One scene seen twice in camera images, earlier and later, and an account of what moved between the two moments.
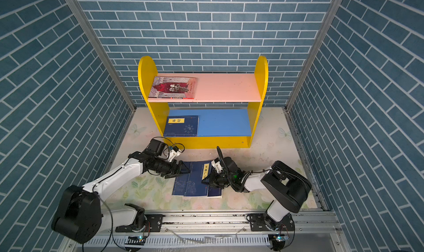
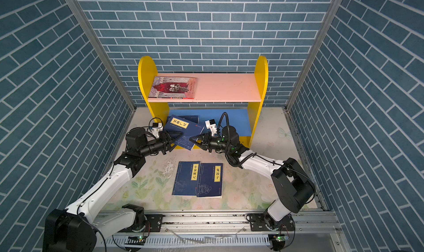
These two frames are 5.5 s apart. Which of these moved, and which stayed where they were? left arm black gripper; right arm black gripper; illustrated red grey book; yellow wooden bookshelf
Moved: right arm black gripper; left arm black gripper
Stayed: illustrated red grey book; yellow wooden bookshelf
